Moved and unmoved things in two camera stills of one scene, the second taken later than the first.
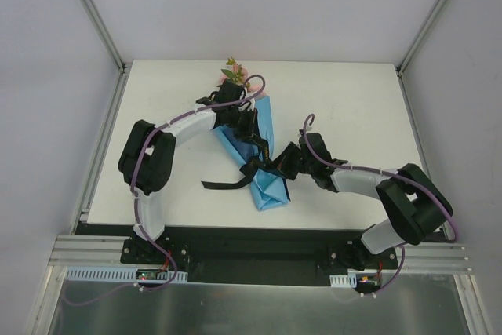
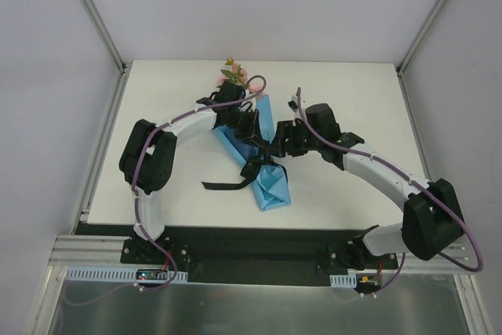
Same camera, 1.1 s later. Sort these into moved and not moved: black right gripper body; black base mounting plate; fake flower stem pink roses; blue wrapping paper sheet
Moved: black right gripper body
Not moved: fake flower stem pink roses; blue wrapping paper sheet; black base mounting plate
